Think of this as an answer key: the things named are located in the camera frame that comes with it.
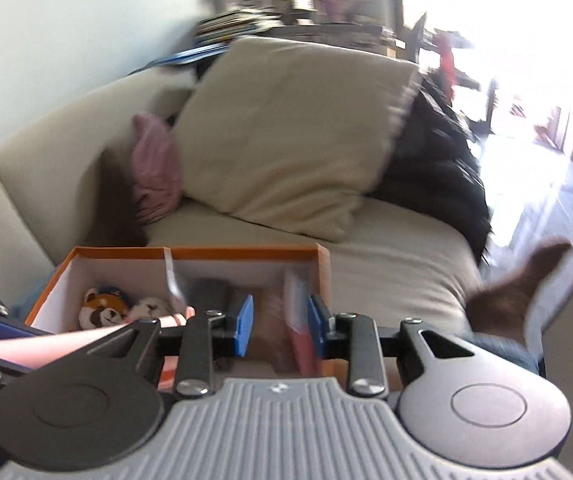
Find beige sofa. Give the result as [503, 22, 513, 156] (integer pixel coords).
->
[0, 60, 479, 335]

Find cream cushion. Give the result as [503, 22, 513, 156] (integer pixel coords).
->
[174, 37, 421, 242]

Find white crochet bunny toy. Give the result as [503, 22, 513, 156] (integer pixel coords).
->
[125, 297, 175, 322]

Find pink case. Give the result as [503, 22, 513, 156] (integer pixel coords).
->
[283, 269, 319, 377]

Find pink cloth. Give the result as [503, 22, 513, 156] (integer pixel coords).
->
[130, 112, 182, 224]

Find left leg in jeans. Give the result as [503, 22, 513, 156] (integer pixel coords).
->
[82, 148, 149, 247]

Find blue book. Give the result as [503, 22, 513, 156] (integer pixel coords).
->
[146, 42, 229, 68]

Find dark purple card box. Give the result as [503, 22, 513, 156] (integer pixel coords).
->
[250, 290, 297, 374]

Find red panda plush toy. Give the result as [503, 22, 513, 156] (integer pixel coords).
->
[78, 286, 132, 330]

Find black jacket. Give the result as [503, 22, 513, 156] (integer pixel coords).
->
[370, 76, 491, 261]

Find dark grey box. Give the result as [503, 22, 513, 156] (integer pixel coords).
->
[187, 278, 234, 315]

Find orange cardboard box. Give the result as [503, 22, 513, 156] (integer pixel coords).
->
[23, 244, 334, 380]

